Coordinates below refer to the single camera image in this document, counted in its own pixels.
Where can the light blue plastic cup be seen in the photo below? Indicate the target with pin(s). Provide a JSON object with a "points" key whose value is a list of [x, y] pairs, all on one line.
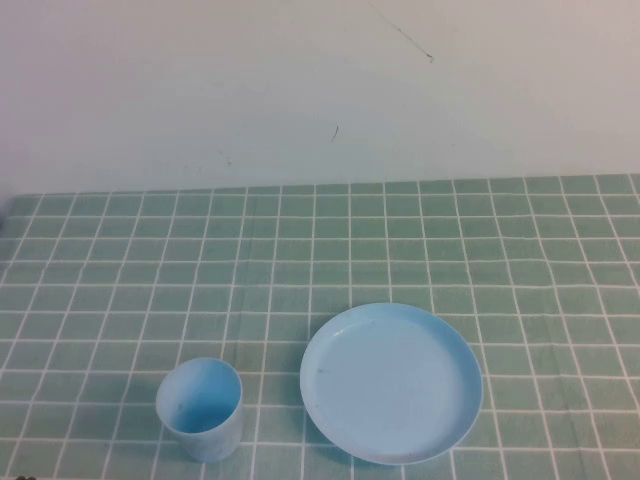
{"points": [[200, 400]]}

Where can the light blue plastic plate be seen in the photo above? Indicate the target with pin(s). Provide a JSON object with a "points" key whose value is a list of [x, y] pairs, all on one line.
{"points": [[390, 385]]}

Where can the green white checked tablecloth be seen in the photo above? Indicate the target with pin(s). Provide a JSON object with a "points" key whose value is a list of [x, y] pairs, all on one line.
{"points": [[350, 250]]}

